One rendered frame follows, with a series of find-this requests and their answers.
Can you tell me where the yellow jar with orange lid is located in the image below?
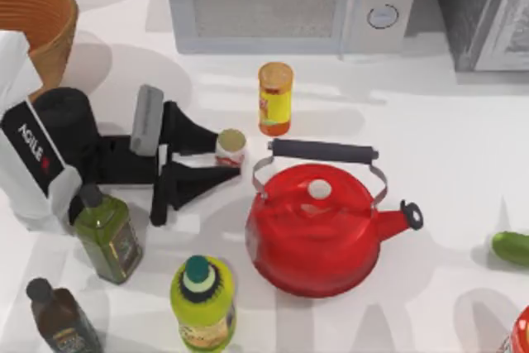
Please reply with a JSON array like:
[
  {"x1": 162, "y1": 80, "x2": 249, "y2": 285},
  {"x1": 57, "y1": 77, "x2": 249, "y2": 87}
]
[{"x1": 257, "y1": 61, "x2": 295, "y2": 137}]

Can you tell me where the green oil bottle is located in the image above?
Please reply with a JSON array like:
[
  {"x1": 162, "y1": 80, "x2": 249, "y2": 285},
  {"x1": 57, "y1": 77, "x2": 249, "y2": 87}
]
[{"x1": 73, "y1": 183, "x2": 144, "y2": 286}]

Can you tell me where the pale grey rounded box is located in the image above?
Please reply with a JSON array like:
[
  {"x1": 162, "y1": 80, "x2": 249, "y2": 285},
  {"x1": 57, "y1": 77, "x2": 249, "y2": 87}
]
[{"x1": 129, "y1": 83, "x2": 165, "y2": 158}]

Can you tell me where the pale microwave oven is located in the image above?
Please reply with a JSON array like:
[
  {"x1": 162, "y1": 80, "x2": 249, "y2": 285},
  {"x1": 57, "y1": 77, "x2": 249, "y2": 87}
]
[{"x1": 161, "y1": 0, "x2": 425, "y2": 57}]

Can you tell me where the dark brown bottle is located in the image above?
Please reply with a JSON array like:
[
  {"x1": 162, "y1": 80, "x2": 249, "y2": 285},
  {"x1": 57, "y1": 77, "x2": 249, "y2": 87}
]
[{"x1": 25, "y1": 277, "x2": 105, "y2": 353}]

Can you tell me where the red kettle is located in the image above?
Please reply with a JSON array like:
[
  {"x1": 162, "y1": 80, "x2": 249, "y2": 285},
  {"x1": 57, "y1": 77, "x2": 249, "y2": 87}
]
[{"x1": 244, "y1": 137, "x2": 424, "y2": 300}]

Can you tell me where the yellow-green bottle with teal cap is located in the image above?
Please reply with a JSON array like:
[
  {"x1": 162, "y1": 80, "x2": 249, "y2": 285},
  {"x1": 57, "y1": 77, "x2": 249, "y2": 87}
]
[{"x1": 169, "y1": 255, "x2": 238, "y2": 353}]

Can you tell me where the microwave door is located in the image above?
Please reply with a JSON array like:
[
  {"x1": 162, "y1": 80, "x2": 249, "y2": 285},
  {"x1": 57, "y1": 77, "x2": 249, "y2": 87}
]
[{"x1": 164, "y1": 0, "x2": 365, "y2": 55}]

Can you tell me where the microwave door handle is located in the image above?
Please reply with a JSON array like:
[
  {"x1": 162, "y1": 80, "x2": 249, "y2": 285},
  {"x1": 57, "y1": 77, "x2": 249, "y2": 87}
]
[{"x1": 338, "y1": 0, "x2": 359, "y2": 60}]

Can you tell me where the green cucumber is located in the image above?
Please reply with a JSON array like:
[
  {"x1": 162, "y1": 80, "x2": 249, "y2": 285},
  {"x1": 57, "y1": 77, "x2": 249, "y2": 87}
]
[{"x1": 490, "y1": 230, "x2": 529, "y2": 269}]

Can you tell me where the brown woven basket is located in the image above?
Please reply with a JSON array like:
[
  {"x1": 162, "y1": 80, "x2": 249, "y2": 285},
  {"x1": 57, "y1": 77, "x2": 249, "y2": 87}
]
[{"x1": 0, "y1": 0, "x2": 80, "y2": 103}]

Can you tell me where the microwave knob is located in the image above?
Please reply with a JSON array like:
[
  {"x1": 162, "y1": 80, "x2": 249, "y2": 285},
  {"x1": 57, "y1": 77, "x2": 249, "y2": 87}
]
[{"x1": 366, "y1": 2, "x2": 400, "y2": 31}]

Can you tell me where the red round container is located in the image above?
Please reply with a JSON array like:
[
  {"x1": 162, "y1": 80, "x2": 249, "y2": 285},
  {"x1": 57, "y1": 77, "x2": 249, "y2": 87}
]
[{"x1": 501, "y1": 304, "x2": 529, "y2": 353}]

